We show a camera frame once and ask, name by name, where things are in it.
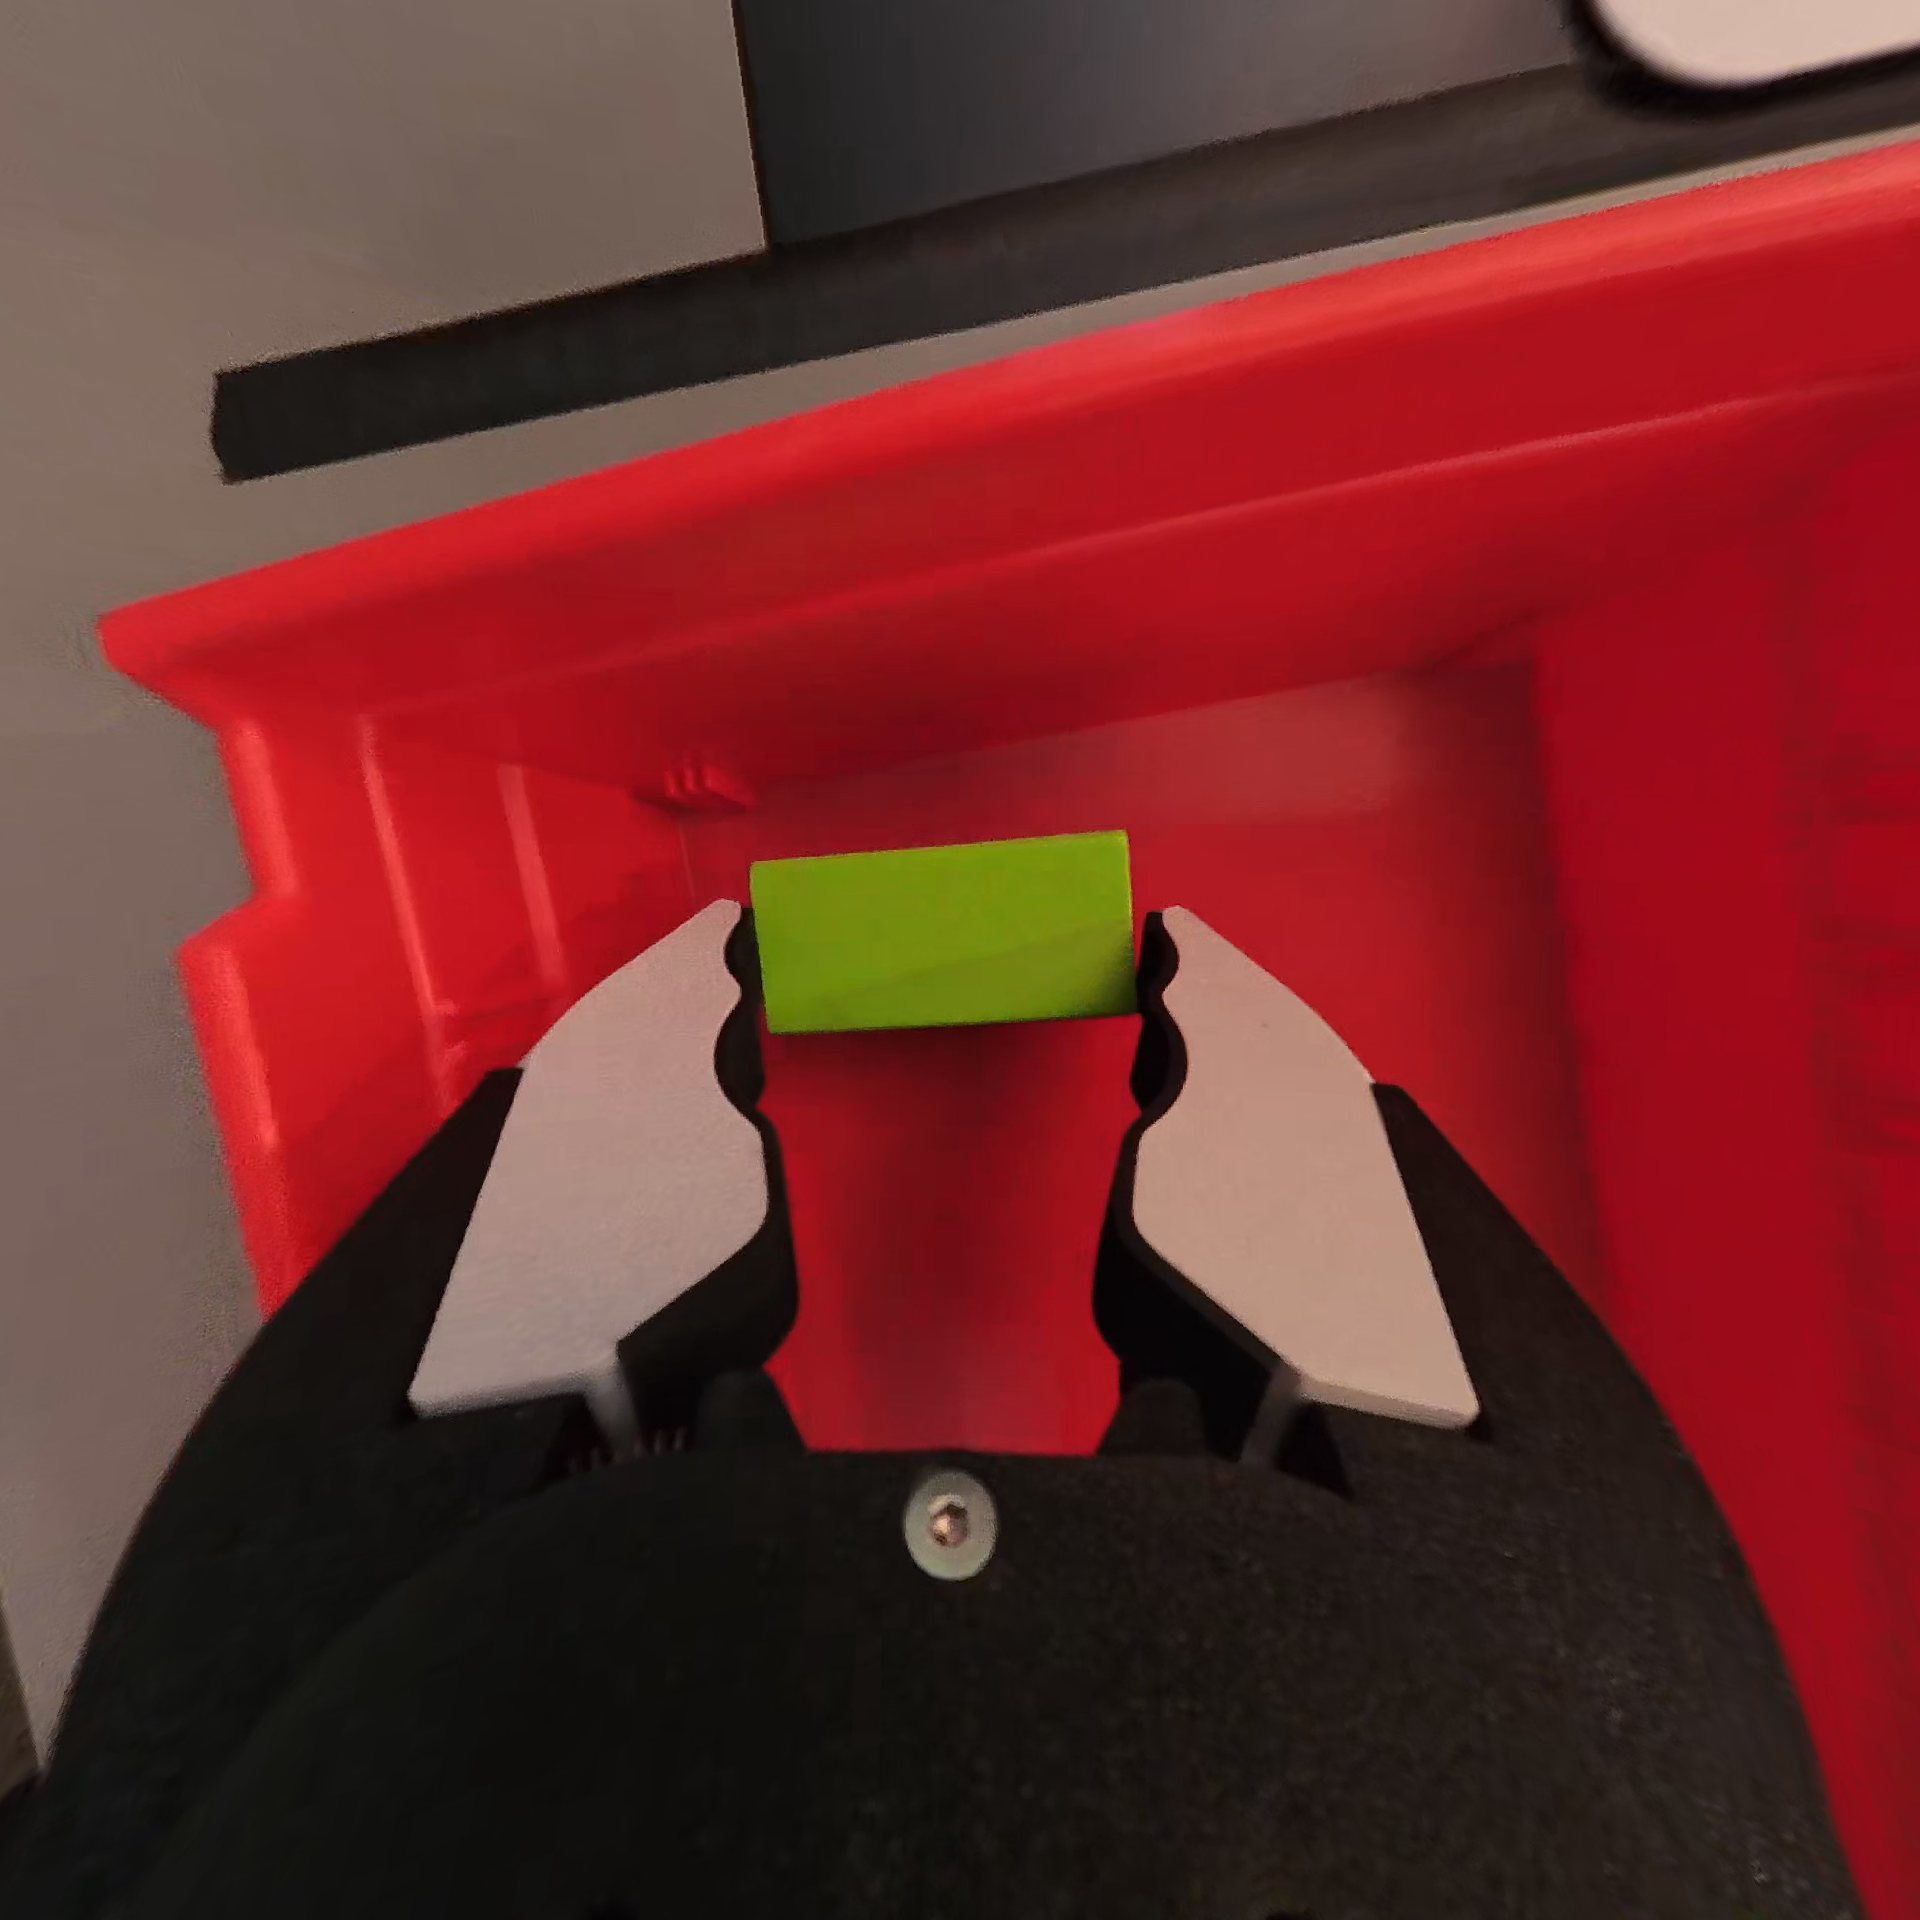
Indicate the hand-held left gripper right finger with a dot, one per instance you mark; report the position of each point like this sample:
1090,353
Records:
1282,1201

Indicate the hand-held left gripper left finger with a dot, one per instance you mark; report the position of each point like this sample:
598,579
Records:
598,1201

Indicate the green wooden block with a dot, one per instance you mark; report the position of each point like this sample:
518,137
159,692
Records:
947,940

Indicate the red plastic bin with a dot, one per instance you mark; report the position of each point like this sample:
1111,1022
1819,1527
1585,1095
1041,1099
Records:
1350,598

